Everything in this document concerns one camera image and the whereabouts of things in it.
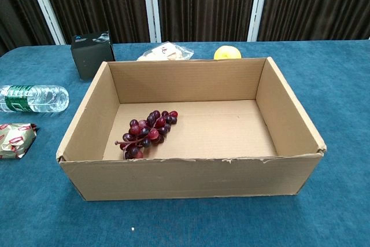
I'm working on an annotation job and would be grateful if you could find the bunch of purple grapes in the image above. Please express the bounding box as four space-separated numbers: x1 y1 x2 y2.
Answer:
114 110 179 160

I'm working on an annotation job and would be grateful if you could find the clear plastic water bottle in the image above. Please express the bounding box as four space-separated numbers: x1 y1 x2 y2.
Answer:
0 84 70 113

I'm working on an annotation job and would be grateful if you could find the white frame post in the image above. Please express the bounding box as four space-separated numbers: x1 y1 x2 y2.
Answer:
247 0 271 42
141 0 162 43
24 0 66 46

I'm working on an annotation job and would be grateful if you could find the yellow round fruit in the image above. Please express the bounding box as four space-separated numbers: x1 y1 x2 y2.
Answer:
213 45 242 61

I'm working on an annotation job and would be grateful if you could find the blue velvet tablecloth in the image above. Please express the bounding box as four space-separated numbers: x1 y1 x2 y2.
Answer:
0 38 370 247

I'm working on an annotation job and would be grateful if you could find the clear bag of biscuits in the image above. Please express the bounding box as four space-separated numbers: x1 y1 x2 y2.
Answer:
136 41 195 61

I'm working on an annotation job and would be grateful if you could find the gold red snack packet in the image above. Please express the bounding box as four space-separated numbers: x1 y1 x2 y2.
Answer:
0 123 38 160

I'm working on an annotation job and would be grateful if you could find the black cube carton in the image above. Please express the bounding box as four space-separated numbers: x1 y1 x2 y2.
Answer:
71 30 116 80

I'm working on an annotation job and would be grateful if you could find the open brown cardboard box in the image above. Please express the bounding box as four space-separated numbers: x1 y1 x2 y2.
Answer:
56 57 328 201

